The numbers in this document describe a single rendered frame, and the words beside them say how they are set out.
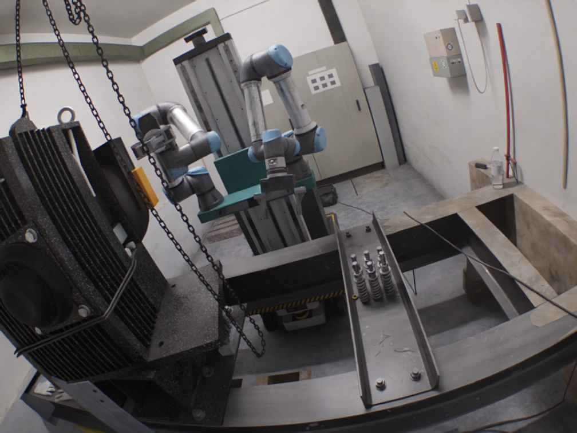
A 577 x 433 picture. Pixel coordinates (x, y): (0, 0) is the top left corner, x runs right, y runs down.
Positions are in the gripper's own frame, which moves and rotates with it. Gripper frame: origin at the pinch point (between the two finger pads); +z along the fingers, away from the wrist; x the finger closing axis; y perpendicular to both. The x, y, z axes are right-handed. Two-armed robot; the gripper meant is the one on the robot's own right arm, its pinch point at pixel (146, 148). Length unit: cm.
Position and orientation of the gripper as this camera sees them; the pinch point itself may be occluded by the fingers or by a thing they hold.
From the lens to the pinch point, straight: 80.5
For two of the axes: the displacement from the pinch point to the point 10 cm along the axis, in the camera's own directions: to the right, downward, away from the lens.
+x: -9.0, 4.4, -0.7
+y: 3.6, 8.2, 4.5
